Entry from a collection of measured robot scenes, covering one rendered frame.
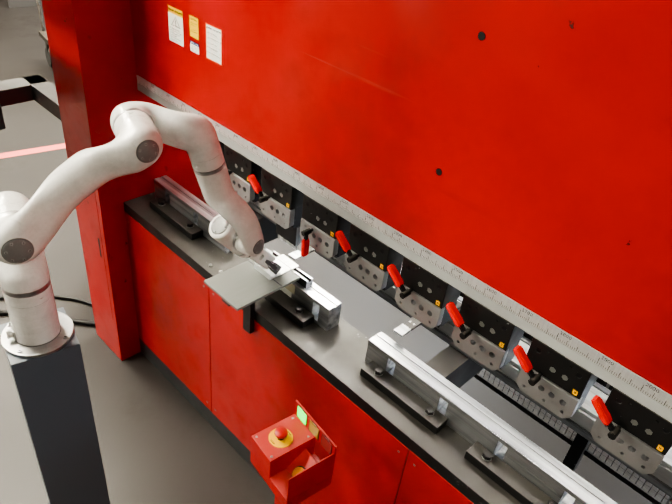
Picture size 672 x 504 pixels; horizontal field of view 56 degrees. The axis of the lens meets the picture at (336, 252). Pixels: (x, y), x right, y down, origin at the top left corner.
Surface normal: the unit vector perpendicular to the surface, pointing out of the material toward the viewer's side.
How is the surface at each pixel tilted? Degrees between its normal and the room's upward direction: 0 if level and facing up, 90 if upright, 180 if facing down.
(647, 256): 90
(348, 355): 0
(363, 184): 90
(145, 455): 0
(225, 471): 0
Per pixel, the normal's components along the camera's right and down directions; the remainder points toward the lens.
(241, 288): 0.10, -0.81
